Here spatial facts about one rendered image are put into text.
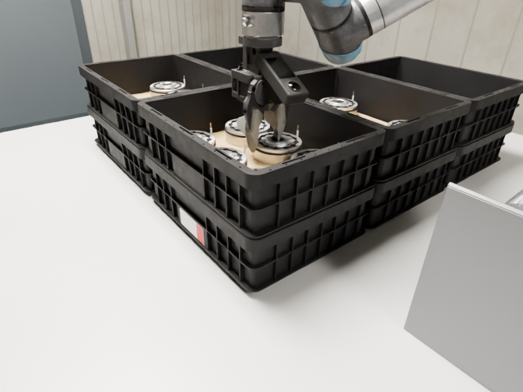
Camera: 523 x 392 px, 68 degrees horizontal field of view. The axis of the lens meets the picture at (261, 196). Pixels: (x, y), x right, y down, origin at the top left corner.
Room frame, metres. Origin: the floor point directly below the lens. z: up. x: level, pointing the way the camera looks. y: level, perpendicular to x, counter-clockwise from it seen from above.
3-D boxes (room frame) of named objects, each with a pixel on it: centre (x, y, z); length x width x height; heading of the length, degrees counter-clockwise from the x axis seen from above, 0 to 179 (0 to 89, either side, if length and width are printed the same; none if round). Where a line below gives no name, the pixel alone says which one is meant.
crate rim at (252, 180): (0.70, 0.02, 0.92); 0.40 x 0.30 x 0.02; 39
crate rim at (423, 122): (0.89, -0.21, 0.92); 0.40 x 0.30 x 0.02; 39
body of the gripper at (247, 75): (0.75, 0.01, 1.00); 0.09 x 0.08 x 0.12; 38
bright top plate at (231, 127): (0.83, 0.04, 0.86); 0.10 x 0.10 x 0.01
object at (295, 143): (0.74, -0.03, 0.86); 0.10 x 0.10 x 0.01
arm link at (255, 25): (0.74, 0.01, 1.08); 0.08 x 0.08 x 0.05
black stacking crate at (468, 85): (1.08, -0.45, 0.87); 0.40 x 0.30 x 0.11; 39
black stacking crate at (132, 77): (1.01, 0.27, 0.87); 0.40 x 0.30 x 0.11; 39
